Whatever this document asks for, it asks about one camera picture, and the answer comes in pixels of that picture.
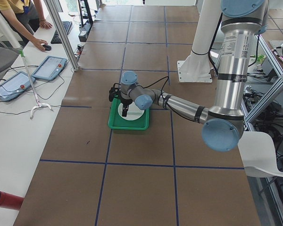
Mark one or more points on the green plastic tray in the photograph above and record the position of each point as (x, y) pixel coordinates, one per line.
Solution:
(116, 122)

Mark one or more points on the blue teach pendant far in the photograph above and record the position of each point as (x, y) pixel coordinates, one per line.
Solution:
(50, 68)

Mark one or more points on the red cylinder tube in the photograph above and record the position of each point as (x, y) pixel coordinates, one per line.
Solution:
(10, 201)

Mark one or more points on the reacher grabber stick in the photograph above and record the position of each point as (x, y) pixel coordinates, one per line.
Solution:
(38, 103)

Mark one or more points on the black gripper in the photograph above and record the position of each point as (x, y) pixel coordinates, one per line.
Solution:
(126, 102)

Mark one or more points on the white round plate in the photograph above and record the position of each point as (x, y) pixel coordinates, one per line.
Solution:
(133, 112)

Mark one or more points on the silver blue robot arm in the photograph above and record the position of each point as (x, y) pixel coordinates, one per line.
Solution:
(240, 21)

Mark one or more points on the blue teach pendant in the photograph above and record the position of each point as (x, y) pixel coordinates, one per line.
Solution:
(50, 68)
(14, 86)

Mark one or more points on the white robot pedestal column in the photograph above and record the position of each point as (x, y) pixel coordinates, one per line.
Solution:
(196, 68)

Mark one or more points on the blue teach pendant near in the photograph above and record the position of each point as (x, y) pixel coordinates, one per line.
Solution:
(14, 86)

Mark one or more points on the black computer mouse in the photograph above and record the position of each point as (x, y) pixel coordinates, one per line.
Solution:
(47, 47)

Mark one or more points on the aluminium frame post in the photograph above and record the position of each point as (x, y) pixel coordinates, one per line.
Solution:
(53, 11)

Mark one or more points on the person in yellow shirt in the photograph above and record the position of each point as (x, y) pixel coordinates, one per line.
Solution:
(25, 17)

